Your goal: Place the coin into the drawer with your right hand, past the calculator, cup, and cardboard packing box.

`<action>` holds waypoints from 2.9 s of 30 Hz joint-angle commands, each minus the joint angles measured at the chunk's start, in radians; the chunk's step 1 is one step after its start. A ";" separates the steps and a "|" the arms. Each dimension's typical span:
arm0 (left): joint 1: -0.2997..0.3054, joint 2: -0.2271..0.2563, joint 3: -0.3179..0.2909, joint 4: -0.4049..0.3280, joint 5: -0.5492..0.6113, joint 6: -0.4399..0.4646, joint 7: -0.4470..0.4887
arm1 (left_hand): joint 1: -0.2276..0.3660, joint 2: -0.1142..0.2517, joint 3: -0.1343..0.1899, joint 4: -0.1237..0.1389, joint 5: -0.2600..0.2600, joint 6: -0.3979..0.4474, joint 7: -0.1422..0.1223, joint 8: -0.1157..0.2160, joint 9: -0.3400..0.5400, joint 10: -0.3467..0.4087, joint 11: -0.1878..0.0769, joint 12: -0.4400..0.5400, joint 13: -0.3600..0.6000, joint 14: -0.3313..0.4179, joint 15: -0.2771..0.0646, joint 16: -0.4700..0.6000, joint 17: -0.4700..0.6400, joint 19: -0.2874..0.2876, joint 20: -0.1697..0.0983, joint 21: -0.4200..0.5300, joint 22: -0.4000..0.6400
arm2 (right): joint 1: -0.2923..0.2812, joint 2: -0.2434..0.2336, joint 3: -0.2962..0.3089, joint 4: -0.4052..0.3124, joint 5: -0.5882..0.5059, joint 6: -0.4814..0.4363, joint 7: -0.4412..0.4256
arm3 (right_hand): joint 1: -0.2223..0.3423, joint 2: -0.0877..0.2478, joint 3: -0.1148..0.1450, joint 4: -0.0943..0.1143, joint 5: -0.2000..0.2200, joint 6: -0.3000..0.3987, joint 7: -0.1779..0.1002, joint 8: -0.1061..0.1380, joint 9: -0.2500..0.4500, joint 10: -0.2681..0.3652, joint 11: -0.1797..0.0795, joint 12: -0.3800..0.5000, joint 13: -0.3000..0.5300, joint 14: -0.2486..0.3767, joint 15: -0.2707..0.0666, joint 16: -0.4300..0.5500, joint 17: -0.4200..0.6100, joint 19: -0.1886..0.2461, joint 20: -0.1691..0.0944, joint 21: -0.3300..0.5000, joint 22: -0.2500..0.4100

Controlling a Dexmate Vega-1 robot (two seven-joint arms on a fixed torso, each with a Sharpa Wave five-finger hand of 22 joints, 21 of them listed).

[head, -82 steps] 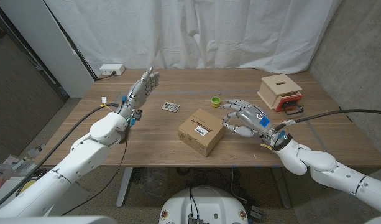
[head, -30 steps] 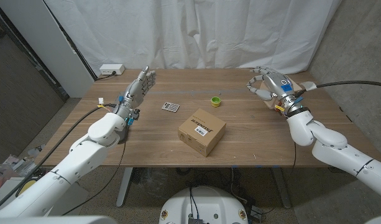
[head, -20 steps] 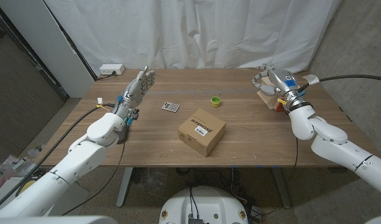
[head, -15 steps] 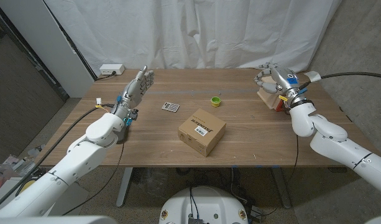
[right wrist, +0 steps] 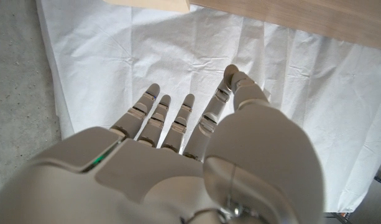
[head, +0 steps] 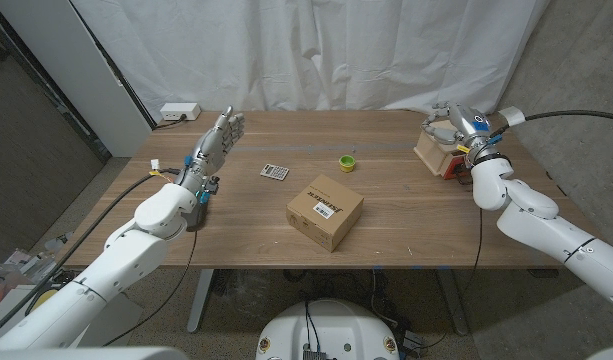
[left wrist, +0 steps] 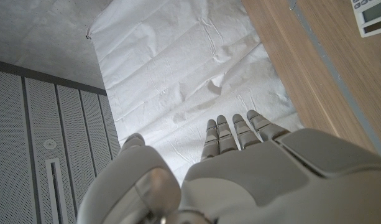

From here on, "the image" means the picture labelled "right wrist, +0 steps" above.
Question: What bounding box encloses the white fabric curtain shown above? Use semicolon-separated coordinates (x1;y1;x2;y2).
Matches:
36;0;381;214

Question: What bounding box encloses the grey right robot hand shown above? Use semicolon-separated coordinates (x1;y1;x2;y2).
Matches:
0;70;325;224

